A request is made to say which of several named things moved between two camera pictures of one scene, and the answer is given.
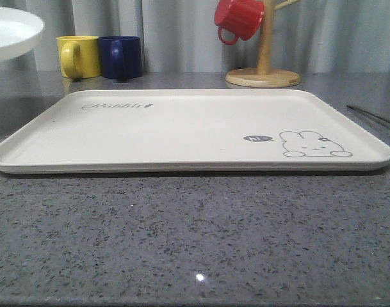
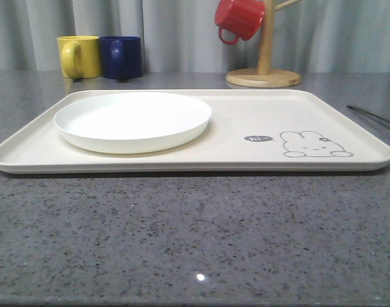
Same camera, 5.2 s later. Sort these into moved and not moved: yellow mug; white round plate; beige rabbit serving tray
Moved: white round plate
Not moved: beige rabbit serving tray; yellow mug
